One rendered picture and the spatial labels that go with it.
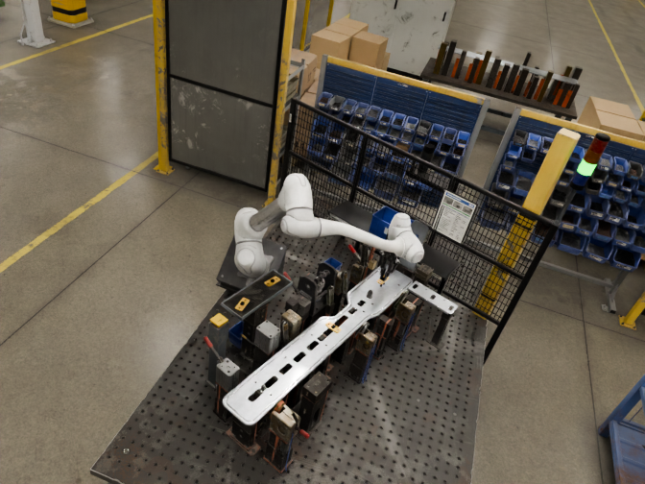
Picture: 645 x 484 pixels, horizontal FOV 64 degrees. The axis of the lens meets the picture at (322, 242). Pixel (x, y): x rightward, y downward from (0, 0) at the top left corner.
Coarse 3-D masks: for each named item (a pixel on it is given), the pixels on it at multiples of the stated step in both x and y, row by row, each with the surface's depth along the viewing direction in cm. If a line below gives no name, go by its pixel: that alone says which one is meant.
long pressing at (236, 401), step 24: (360, 288) 296; (384, 288) 299; (360, 312) 280; (312, 336) 261; (336, 336) 264; (288, 360) 247; (312, 360) 249; (240, 384) 232; (288, 384) 236; (240, 408) 223; (264, 408) 225
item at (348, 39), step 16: (320, 32) 662; (336, 32) 674; (352, 32) 685; (320, 48) 652; (336, 48) 644; (352, 48) 677; (368, 48) 669; (384, 48) 689; (320, 64) 663; (368, 64) 681; (384, 64) 726
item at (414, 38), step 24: (360, 0) 844; (384, 0) 833; (408, 0) 822; (432, 0) 811; (456, 0) 843; (384, 24) 853; (408, 24) 841; (432, 24) 830; (408, 48) 862; (432, 48) 850; (408, 72) 884
